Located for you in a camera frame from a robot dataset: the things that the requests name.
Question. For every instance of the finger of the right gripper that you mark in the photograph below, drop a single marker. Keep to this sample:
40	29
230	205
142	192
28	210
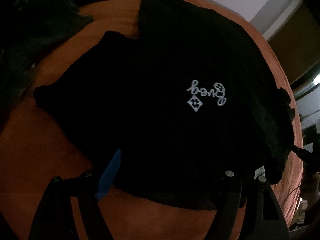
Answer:
310	159

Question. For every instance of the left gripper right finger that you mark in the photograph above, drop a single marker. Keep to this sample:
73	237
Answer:
263	218

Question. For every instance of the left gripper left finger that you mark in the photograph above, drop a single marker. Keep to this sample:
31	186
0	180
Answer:
54	217

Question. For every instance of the black sweatshirt with white logo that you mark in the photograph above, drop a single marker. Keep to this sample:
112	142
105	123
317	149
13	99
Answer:
188	99

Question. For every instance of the orange fleece bed blanket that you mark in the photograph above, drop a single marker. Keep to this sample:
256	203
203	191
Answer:
34	149

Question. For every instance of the brown wooden door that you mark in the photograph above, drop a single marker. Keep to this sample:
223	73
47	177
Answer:
296	45

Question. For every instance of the dark jeans pile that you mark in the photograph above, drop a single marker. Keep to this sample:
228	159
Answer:
31	31

